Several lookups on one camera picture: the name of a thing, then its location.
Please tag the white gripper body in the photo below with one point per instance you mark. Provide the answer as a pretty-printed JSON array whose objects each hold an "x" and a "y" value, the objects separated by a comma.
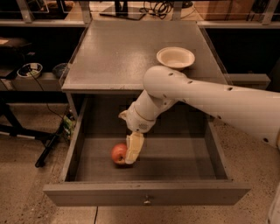
[{"x": 138, "y": 122}]

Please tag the red apple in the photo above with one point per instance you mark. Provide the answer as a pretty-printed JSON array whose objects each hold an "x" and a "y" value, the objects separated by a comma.
[{"x": 118, "y": 153}]

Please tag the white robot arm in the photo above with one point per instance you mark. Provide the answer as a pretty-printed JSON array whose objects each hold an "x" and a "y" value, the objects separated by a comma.
[{"x": 253, "y": 111}]

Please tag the open grey top drawer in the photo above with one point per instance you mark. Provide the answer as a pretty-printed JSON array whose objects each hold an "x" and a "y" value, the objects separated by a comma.
[{"x": 181, "y": 162}]

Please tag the grey cabinet with counter top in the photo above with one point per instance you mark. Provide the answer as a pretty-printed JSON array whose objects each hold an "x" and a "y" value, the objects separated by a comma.
[{"x": 114, "y": 55}]

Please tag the metal drawer knob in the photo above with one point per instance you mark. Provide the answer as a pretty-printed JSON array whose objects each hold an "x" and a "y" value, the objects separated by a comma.
[{"x": 147, "y": 200}]

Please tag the white paper bowl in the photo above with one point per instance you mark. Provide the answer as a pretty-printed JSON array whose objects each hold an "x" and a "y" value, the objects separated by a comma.
[{"x": 175, "y": 57}]

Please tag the dark bowl on shelf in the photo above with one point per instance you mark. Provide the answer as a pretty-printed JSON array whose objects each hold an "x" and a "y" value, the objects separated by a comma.
[{"x": 60, "y": 70}]

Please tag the white bowl on shelf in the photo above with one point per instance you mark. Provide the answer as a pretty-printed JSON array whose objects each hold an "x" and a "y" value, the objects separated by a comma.
[{"x": 30, "y": 71}]

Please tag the cardboard box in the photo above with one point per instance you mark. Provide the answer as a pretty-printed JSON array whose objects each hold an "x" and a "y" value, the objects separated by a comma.
[{"x": 224, "y": 9}]

